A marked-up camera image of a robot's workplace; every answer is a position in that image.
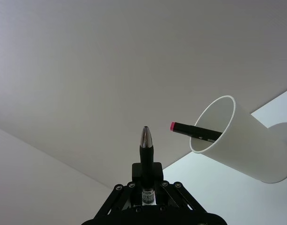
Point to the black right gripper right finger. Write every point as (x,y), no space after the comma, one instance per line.
(171,194)

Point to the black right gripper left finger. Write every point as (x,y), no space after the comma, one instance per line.
(124,197)

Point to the black pen with silver tip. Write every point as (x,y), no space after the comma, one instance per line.
(147,154)

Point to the black marker with pink end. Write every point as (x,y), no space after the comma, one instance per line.
(192,130)

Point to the white paper cup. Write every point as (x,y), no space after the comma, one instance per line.
(251,145)

